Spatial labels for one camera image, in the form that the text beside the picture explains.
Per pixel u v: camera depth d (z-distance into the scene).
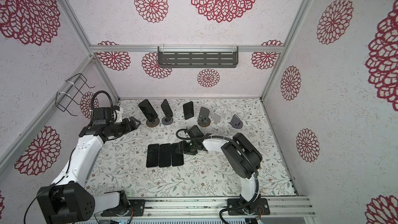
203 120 1.02
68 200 0.40
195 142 0.74
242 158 0.50
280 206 0.76
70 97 0.76
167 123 1.06
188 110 1.11
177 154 0.90
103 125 0.60
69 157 0.46
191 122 1.06
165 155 0.91
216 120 1.01
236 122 1.02
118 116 0.72
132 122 0.73
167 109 0.99
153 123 1.05
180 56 0.94
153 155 0.91
